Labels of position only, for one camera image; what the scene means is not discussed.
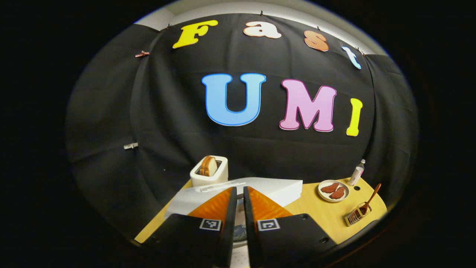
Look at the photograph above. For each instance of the white rice cooker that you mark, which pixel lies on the white rice cooker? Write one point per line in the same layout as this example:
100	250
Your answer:
275	190

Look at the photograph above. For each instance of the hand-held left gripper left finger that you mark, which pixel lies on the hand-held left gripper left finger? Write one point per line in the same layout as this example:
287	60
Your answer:
230	223

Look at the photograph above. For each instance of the pink cloth clip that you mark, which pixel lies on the pink cloth clip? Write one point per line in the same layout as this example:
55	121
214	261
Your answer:
142	54

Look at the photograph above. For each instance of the small clear bottle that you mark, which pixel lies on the small clear bottle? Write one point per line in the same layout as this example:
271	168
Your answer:
356	175

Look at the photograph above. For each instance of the black backdrop cloth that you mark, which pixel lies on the black backdrop cloth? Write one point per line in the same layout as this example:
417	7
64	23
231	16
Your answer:
167	111

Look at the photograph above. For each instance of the brown wooden spoon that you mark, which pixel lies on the brown wooden spoon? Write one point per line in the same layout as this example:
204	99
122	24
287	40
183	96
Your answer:
370	199

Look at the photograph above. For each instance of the red meat piece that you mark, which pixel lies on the red meat piece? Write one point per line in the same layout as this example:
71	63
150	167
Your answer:
330	187
337	193

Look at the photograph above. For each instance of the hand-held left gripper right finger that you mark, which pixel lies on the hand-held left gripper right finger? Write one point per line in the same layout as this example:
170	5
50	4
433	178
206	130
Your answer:
250	230

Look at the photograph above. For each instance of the toasted bread slice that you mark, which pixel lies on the toasted bread slice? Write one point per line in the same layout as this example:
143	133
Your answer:
209	166

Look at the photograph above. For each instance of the white cloth clip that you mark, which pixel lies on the white cloth clip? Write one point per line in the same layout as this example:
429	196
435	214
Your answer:
131	146

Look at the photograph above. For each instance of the white toaster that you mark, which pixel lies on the white toaster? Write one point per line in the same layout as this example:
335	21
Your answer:
212	180

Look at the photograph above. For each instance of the round white plate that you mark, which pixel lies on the round white plate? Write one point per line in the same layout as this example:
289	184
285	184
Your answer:
324	196

